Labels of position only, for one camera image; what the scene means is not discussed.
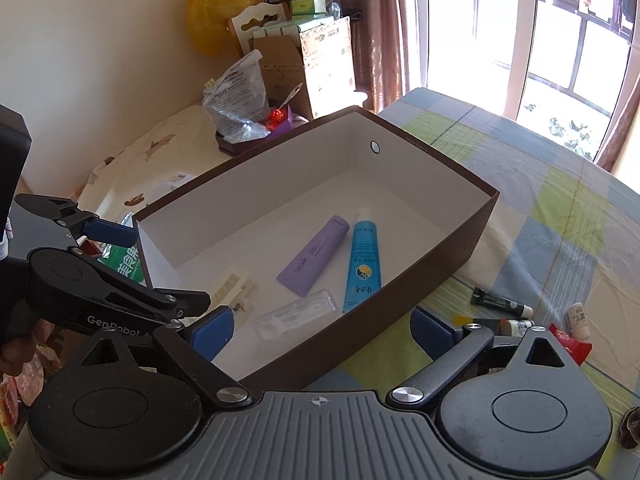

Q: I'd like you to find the white pill bottle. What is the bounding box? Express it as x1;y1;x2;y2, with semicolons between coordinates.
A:
565;302;590;341

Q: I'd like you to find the person's hand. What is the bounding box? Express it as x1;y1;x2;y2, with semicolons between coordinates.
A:
0;320;54;376

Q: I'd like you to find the green tissue pack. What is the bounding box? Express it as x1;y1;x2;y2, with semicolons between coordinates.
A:
99;244;145;285

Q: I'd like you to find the green card blister pack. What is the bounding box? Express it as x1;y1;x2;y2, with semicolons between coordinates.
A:
452;315;535;337

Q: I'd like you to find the beige comb packet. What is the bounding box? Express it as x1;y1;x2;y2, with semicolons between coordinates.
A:
207;272;256;315

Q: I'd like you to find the dark green tube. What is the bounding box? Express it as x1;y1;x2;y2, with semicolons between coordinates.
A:
471;287;534;318

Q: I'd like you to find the clear plastic packet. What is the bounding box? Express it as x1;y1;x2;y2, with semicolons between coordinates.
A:
253;289;336;341

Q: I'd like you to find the blue tube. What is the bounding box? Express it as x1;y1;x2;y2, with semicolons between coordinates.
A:
343;208;382;313

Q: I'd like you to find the purple tube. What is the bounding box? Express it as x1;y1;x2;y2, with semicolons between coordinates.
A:
277;216;350;297

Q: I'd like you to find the cream printed quilt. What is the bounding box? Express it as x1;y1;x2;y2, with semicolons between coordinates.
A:
78;105;229;223

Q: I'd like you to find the red sachet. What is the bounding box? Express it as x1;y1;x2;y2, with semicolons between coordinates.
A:
549;324;592;366

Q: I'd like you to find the plaid bed sheet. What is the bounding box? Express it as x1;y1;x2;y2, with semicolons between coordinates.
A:
299;86;640;480

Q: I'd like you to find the brown storage box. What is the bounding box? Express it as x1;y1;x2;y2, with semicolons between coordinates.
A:
134;107;499;392

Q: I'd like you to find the clear crumpled plastic bag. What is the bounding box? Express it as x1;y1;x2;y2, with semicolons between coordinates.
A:
202;50;270;136

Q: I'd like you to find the purple gift box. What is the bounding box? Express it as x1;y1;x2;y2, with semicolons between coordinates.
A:
216;105;308;156

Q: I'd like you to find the cardboard box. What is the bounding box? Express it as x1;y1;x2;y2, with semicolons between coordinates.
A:
254;36;312;120

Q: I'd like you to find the yellow plastic bag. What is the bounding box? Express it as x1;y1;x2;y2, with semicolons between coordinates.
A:
186;0;262;56

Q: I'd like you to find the white scalloped board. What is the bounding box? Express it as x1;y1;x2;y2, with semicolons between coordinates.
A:
229;2;288;55

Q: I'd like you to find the patterned paper bag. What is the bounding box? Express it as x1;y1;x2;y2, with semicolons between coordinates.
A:
299;16;356;119

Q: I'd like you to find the brown curtain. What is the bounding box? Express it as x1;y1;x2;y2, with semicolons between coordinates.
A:
341;0;422;112

